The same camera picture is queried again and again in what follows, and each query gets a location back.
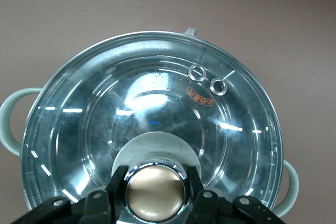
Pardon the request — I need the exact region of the brown table cover sheet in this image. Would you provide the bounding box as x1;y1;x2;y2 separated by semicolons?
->
0;0;336;224

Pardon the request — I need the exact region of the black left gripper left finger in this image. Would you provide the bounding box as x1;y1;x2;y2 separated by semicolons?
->
10;165;132;224

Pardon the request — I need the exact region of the steel pot with green handles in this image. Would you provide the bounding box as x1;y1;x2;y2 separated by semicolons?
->
0;26;300;224

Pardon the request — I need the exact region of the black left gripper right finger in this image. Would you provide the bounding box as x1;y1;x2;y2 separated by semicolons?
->
183;165;287;224

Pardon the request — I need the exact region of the glass lid with gold knob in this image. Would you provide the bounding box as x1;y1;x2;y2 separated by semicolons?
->
19;31;285;224

